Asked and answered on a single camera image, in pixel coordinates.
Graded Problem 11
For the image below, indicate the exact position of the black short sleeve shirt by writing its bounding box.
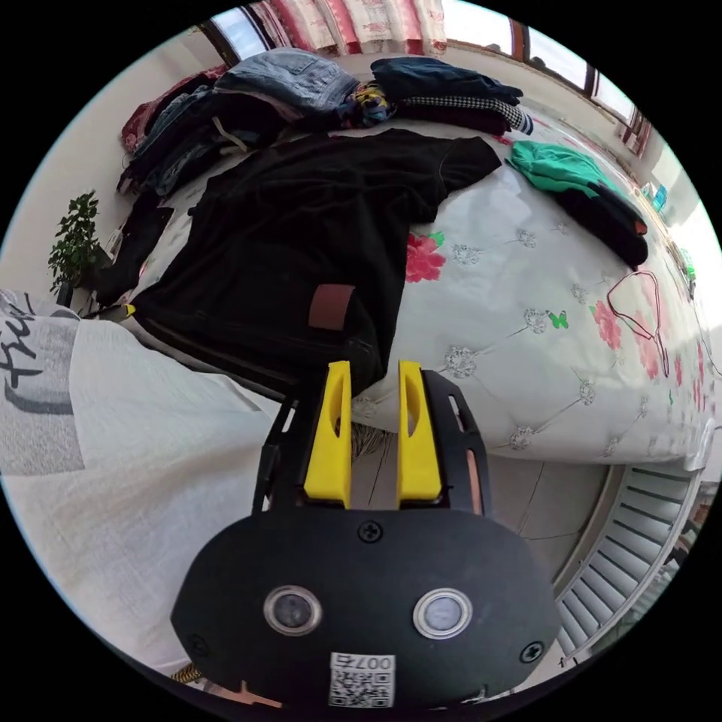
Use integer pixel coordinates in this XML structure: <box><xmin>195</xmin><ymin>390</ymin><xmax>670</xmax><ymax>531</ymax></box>
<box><xmin>131</xmin><ymin>128</ymin><xmax>504</xmax><ymax>397</ymax></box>

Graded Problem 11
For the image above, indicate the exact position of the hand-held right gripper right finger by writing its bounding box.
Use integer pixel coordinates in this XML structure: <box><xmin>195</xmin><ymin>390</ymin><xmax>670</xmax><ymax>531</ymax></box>
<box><xmin>396</xmin><ymin>359</ymin><xmax>444</xmax><ymax>507</ymax></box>

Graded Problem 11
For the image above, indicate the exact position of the pile of clothes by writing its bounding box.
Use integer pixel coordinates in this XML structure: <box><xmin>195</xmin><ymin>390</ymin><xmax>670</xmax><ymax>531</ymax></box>
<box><xmin>93</xmin><ymin>47</ymin><xmax>396</xmax><ymax>308</ymax></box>

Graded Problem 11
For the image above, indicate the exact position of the stack of dark folded clothes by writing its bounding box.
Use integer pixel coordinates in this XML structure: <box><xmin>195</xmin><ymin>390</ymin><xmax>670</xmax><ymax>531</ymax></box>
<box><xmin>369</xmin><ymin>56</ymin><xmax>535</xmax><ymax>137</ymax></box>

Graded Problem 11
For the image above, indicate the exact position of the red wire clothes hanger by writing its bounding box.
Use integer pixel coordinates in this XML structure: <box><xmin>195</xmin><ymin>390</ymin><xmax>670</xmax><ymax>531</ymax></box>
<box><xmin>605</xmin><ymin>270</ymin><xmax>673</xmax><ymax>379</ymax></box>

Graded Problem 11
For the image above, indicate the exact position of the red patterned curtain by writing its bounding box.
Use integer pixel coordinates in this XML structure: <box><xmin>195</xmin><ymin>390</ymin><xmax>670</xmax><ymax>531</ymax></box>
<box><xmin>269</xmin><ymin>0</ymin><xmax>447</xmax><ymax>58</ymax></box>

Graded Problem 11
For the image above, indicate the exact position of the green potted plant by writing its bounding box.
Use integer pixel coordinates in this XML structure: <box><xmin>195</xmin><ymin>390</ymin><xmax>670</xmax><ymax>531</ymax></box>
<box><xmin>47</xmin><ymin>190</ymin><xmax>111</xmax><ymax>297</ymax></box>

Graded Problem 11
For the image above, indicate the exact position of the window with dark frame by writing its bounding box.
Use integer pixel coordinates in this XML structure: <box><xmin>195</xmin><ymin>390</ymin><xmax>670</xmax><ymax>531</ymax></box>
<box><xmin>506</xmin><ymin>17</ymin><xmax>642</xmax><ymax>128</ymax></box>

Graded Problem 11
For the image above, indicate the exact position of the person's body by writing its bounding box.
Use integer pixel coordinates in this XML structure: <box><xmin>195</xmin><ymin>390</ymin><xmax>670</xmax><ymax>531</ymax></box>
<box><xmin>0</xmin><ymin>287</ymin><xmax>297</xmax><ymax>681</ymax></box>

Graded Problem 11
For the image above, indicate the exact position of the green and black clothes pile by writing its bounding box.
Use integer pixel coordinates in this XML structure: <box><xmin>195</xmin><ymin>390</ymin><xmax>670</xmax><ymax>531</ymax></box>
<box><xmin>505</xmin><ymin>139</ymin><xmax>651</xmax><ymax>269</ymax></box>

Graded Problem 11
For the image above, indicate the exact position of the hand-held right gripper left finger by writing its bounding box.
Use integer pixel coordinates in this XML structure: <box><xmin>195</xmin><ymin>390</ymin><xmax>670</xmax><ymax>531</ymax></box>
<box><xmin>303</xmin><ymin>360</ymin><xmax>354</xmax><ymax>508</ymax></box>

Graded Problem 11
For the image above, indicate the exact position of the white radiator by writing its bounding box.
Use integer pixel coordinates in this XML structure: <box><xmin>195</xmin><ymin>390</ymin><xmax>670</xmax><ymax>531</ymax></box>
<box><xmin>554</xmin><ymin>466</ymin><xmax>709</xmax><ymax>669</ymax></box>

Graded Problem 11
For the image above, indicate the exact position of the bed with flowered quilt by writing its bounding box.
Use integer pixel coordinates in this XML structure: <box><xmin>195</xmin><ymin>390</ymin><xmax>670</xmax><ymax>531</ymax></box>
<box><xmin>115</xmin><ymin>101</ymin><xmax>722</xmax><ymax>469</ymax></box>

